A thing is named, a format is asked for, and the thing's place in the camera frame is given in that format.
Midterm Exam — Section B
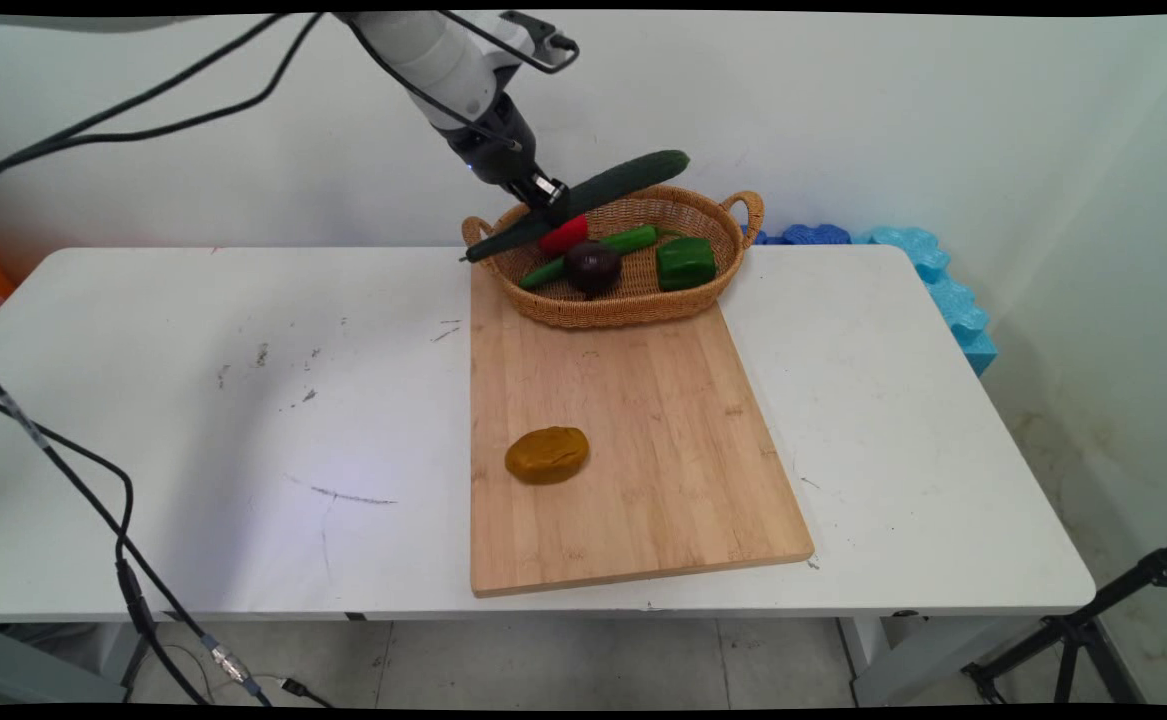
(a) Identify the woven wicker basket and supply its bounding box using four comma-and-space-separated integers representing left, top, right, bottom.
461, 185, 765, 330

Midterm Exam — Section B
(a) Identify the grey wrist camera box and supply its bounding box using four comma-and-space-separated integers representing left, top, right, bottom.
496, 10, 581, 75

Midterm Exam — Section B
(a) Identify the long dark green cucumber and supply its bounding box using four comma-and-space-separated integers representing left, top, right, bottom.
460, 150, 692, 265

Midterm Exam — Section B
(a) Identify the black cable with connectors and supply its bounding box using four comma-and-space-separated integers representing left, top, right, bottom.
0, 10, 584, 707

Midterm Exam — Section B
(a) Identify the brown yellow potato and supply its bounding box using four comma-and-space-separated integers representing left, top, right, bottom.
504, 426, 591, 486

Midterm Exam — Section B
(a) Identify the white table leg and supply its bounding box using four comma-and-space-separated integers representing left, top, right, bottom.
836, 612, 974, 707

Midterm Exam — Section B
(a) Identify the black tripod stand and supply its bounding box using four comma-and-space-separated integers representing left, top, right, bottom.
961, 532, 1167, 706

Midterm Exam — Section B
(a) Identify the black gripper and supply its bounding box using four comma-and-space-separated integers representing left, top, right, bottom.
451, 92, 572, 225

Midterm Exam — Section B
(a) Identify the thin black cable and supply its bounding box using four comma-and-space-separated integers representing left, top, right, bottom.
0, 10, 524, 707

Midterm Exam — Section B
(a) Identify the bamboo cutting board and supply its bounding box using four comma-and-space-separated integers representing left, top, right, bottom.
469, 255, 815, 599

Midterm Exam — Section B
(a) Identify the light blue foam piece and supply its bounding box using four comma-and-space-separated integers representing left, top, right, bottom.
865, 226, 1000, 377

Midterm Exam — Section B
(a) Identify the small green cucumber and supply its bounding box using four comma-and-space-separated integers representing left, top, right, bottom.
518, 225, 659, 292

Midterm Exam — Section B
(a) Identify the grey table leg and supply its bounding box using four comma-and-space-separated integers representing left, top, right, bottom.
0, 622, 144, 705

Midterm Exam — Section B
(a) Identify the dark purple round vegetable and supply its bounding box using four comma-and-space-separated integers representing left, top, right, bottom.
563, 241, 624, 297

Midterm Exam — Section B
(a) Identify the green bell pepper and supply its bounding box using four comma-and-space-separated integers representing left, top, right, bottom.
655, 236, 718, 293

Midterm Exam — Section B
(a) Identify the red pepper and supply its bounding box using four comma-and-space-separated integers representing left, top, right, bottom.
540, 214, 589, 255

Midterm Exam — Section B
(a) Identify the dark blue foam piece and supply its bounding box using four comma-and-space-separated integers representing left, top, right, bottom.
741, 223, 872, 247

